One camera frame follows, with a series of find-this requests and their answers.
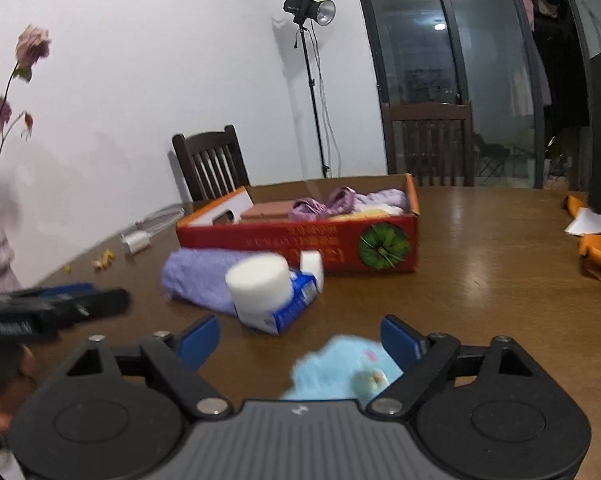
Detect white power adapter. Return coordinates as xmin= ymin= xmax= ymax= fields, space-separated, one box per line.
xmin=122 ymin=231 xmax=152 ymax=257

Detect lavender towel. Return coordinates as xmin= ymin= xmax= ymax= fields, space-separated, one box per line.
xmin=161 ymin=249 xmax=247 ymax=317

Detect blue tissue packet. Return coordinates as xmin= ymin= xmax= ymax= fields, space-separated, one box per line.
xmin=235 ymin=269 xmax=325 ymax=336

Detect purple satin scrunchie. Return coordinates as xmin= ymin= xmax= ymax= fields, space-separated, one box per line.
xmin=289 ymin=186 xmax=357 ymax=221

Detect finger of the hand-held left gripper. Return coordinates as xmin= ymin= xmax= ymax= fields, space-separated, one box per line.
xmin=45 ymin=287 xmax=132 ymax=322
xmin=10 ymin=282 xmax=98 ymax=301

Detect pink white brown layered sponge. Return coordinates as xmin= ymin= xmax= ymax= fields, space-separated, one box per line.
xmin=240 ymin=201 xmax=297 ymax=222

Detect light blue plush toy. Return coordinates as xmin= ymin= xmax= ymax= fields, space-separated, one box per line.
xmin=280 ymin=335 xmax=406 ymax=409

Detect person's left hand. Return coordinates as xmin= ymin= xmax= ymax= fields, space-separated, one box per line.
xmin=0 ymin=344 xmax=37 ymax=437

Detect yellow dried petals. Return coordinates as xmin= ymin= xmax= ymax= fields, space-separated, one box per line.
xmin=63 ymin=249 xmax=117 ymax=274

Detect white square sponge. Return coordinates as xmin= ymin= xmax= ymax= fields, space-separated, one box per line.
xmin=299 ymin=250 xmax=326 ymax=292

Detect hanging dark clothes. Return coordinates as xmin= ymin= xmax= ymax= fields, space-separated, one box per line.
xmin=533 ymin=0 xmax=592 ymax=136

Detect red cardboard box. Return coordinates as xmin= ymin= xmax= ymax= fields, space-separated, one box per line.
xmin=175 ymin=174 xmax=421 ymax=276

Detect white charging cable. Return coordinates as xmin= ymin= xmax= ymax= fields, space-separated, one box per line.
xmin=135 ymin=206 xmax=186 ymax=236

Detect black studio light on stand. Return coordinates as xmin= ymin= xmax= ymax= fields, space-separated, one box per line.
xmin=282 ymin=0 xmax=337 ymax=179

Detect hanging pink garment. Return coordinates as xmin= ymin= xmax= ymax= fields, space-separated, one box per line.
xmin=516 ymin=0 xmax=552 ymax=107

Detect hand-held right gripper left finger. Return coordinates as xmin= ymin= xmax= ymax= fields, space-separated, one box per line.
xmin=65 ymin=314 xmax=234 ymax=421

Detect orange and white paper packaging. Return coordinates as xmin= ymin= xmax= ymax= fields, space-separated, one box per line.
xmin=563 ymin=194 xmax=601 ymax=292

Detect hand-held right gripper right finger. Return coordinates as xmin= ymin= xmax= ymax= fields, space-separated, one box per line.
xmin=365 ymin=314 xmax=536 ymax=418

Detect green potted plant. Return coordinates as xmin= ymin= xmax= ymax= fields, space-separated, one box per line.
xmin=546 ymin=129 xmax=581 ymax=177

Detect white plush toy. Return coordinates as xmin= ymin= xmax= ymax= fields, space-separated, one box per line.
xmin=356 ymin=203 xmax=407 ymax=215

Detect white round sponge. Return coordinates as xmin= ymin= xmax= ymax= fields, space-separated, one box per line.
xmin=225 ymin=254 xmax=294 ymax=317

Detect dark wooden slatted chair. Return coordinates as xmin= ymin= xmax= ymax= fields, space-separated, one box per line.
xmin=172 ymin=125 xmax=251 ymax=203
xmin=381 ymin=101 xmax=476 ymax=188

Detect bunch of dried pink roses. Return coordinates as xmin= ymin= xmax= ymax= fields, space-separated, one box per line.
xmin=0 ymin=24 xmax=52 ymax=200

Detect dark framed sliding glass door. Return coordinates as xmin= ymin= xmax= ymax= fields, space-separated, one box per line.
xmin=350 ymin=0 xmax=601 ymax=192

